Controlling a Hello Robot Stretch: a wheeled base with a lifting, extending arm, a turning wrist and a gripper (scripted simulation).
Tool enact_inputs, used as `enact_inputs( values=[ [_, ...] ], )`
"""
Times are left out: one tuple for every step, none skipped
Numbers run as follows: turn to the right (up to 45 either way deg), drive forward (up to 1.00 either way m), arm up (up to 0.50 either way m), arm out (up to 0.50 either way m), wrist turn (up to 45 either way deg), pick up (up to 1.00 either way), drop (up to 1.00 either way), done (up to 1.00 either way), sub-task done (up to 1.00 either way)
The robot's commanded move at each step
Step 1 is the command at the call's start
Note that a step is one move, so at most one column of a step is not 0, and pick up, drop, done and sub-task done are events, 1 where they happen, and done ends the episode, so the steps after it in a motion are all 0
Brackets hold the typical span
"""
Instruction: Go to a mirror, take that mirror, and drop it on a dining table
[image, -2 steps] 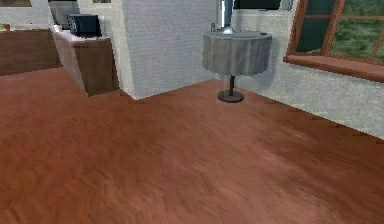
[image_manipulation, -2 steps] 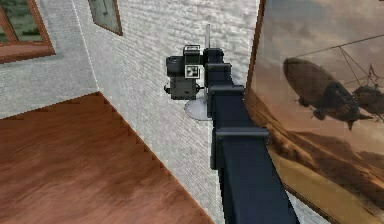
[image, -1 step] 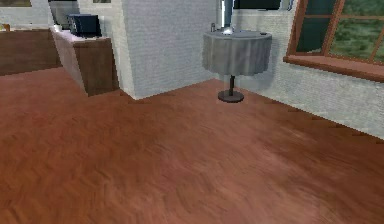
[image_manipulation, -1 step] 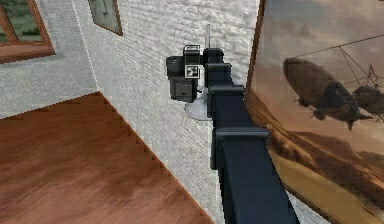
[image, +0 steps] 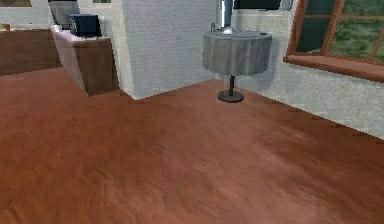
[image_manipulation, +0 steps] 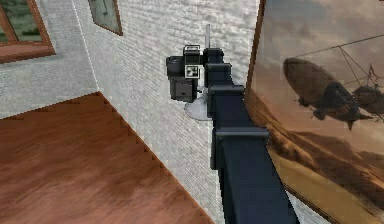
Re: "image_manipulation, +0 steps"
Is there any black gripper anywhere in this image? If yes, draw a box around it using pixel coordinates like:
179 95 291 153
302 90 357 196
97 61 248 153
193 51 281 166
165 55 198 103

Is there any brown framed airship picture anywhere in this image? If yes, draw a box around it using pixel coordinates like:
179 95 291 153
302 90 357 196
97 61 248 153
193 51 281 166
245 0 384 224

